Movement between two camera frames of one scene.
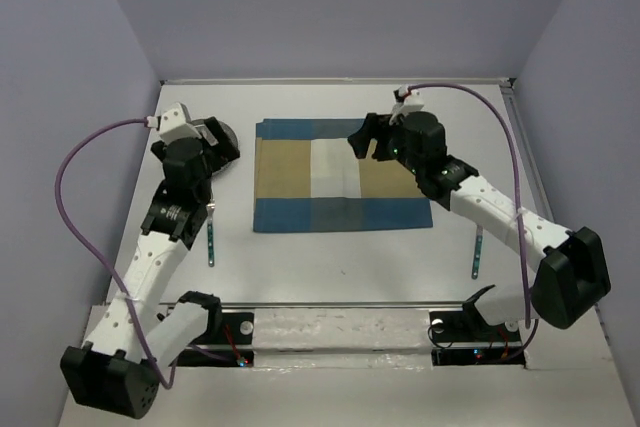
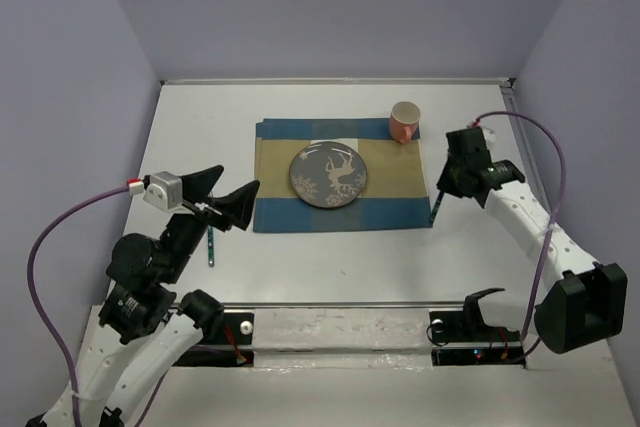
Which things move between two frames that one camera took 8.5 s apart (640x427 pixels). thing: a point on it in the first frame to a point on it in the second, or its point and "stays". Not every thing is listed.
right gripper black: [376, 124] to [446, 182]
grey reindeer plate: [232, 135] to [328, 174]
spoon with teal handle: [478, 250] to [436, 208]
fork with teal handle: [210, 234] stays
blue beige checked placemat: [307, 177] stays
